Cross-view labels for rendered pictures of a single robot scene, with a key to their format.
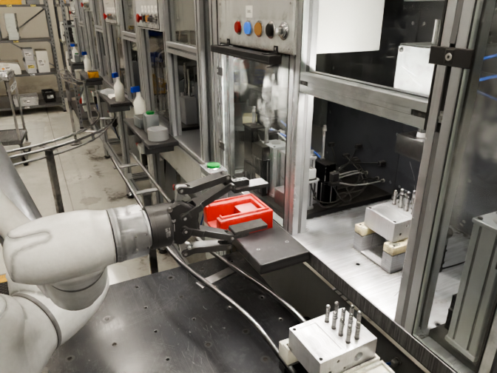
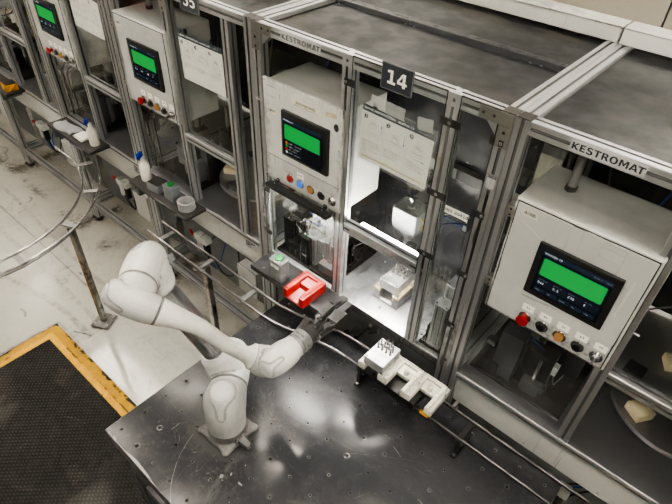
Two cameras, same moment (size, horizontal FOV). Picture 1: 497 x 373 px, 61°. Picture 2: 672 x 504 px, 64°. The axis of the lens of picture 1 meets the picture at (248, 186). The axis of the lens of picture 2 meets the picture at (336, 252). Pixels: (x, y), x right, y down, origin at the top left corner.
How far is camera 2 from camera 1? 152 cm
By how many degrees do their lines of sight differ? 27
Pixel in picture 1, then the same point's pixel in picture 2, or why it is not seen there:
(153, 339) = not seen: hidden behind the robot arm
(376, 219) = (387, 284)
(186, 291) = (274, 334)
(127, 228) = (305, 343)
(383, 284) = (394, 317)
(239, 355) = (324, 365)
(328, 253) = (363, 303)
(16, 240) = (271, 363)
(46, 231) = (281, 356)
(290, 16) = (336, 197)
